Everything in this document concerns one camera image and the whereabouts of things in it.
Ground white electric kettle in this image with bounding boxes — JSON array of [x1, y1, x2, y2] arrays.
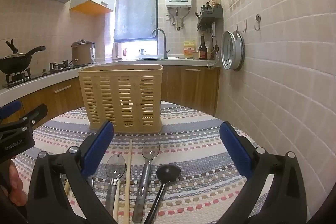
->
[[112, 42, 124, 61]]

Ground chrome kitchen faucet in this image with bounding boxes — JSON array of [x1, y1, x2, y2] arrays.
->
[[151, 28, 171, 59]]

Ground grey wall spice rack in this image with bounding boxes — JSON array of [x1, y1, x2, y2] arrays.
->
[[197, 7, 224, 29]]

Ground dark soy sauce bottle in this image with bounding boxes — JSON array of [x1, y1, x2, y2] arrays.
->
[[198, 33, 208, 61]]

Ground person's left hand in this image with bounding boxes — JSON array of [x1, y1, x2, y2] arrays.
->
[[9, 160, 28, 207]]

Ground round metal steamer pan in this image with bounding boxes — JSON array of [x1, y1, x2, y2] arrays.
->
[[221, 30, 245, 72]]

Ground wooden base cabinets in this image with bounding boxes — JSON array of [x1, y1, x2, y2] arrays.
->
[[0, 66, 220, 125]]

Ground black gas stove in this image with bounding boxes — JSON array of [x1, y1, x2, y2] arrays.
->
[[3, 60, 90, 89]]

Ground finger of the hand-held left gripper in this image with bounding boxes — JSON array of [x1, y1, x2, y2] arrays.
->
[[0, 104, 48, 138], [0, 101, 22, 120]]

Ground black wok with handle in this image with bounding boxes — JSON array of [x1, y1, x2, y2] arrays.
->
[[0, 40, 46, 75]]

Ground clear spoon plain metal handle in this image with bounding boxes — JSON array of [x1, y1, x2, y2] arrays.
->
[[104, 154, 126, 210]]

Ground brown rice cooker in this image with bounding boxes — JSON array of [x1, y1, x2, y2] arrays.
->
[[71, 40, 96, 66]]

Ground black ladle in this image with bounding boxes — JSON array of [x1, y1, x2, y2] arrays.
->
[[144, 164, 181, 224]]

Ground hanging metal kitchen tools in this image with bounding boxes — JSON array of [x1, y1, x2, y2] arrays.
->
[[209, 21, 220, 60]]

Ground striped woven tablecloth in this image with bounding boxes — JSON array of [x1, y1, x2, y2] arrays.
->
[[12, 101, 274, 224]]

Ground wicker utensil basket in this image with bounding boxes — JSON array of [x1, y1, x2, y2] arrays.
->
[[78, 64, 164, 134]]

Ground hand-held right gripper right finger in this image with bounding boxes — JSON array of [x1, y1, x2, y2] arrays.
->
[[218, 121, 307, 224]]

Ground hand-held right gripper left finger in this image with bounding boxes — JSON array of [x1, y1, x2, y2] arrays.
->
[[26, 120, 118, 224]]

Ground grey window blind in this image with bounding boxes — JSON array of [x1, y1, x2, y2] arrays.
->
[[113, 0, 159, 41]]

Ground white kitchen countertop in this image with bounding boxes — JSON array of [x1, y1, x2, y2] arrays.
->
[[0, 56, 220, 107]]

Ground yellow cooking oil bottle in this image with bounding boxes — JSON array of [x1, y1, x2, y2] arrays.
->
[[183, 40, 197, 58]]

